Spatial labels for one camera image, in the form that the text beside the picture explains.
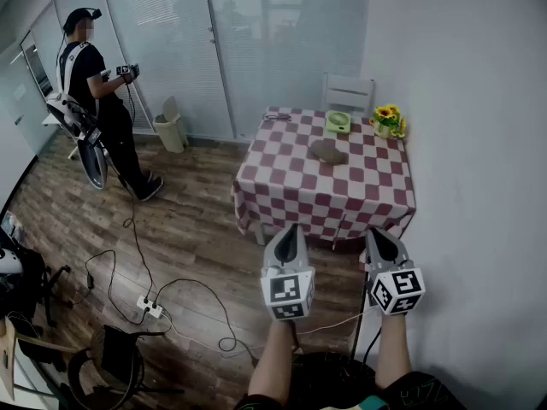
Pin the black metal chair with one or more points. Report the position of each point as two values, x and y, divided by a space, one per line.
119 357

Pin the wooden board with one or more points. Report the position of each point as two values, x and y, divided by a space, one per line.
7 357

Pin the person's black patterned shorts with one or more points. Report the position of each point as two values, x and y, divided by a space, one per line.
325 382

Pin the white head-mounted rig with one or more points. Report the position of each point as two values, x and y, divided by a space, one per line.
85 126

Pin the glass partition with blinds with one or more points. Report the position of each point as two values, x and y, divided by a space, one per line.
179 58

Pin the sunflower pot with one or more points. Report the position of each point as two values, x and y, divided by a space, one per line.
388 122

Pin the black office chair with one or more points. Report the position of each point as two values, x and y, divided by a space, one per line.
25 280

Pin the person's left forearm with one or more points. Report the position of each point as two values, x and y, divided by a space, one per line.
271 365

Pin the beige trash bin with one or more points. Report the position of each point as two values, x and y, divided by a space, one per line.
171 130

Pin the white round device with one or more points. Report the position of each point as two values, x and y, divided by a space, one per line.
8 261

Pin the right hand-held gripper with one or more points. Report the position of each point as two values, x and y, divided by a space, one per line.
397 291

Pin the eyeglasses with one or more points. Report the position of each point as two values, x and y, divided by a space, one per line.
277 117

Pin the white power strip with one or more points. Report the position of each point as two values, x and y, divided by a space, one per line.
149 306

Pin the red white checkered tablecloth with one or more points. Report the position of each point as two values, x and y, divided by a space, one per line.
307 186

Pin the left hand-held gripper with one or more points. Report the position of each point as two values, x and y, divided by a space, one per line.
287 293

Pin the person's right forearm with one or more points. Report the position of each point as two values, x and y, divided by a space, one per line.
393 353

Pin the white chair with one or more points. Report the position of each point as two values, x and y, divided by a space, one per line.
348 92

